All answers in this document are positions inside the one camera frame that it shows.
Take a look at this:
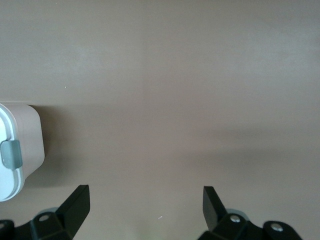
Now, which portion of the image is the pink translucent plastic box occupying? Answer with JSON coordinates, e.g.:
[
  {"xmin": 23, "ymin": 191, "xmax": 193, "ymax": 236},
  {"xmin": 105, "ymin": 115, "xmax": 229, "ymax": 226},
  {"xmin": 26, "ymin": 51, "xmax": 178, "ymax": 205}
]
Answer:
[{"xmin": 4, "ymin": 103, "xmax": 46, "ymax": 181}]

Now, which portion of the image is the white lid with grey clips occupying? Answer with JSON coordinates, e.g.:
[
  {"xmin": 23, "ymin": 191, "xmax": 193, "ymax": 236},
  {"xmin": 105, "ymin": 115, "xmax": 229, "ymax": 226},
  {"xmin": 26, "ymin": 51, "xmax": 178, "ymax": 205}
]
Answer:
[{"xmin": 0, "ymin": 101, "xmax": 26, "ymax": 203}]

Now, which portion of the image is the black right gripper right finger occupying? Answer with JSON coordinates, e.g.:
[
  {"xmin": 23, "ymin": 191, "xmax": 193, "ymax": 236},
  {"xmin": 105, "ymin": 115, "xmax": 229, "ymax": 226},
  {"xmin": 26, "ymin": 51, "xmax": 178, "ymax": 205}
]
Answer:
[{"xmin": 197, "ymin": 185, "xmax": 304, "ymax": 240}]

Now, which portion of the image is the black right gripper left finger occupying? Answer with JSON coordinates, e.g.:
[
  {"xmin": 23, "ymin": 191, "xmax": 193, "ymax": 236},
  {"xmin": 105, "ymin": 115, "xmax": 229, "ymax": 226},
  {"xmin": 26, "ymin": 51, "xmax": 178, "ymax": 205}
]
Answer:
[{"xmin": 0, "ymin": 184, "xmax": 91, "ymax": 240}]

